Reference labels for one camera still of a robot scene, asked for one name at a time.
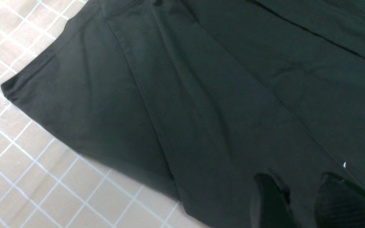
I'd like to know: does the beige checkered table mat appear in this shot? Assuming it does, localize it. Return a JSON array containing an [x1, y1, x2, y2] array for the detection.
[[0, 0, 205, 228]]

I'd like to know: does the dark gray long-sleeve shirt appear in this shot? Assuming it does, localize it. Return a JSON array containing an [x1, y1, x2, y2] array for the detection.
[[1, 0, 365, 228]]

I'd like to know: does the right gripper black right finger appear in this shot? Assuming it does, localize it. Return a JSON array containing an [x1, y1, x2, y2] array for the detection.
[[315, 172, 365, 228]]

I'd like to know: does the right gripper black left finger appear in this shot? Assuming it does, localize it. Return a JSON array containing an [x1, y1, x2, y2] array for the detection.
[[251, 173, 300, 228]]

